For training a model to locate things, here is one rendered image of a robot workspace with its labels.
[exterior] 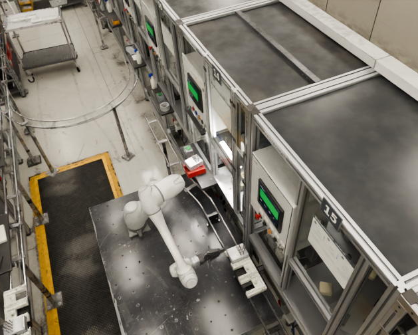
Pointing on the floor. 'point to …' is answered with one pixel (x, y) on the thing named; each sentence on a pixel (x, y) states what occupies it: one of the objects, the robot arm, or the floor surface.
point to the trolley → (34, 18)
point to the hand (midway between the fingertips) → (224, 249)
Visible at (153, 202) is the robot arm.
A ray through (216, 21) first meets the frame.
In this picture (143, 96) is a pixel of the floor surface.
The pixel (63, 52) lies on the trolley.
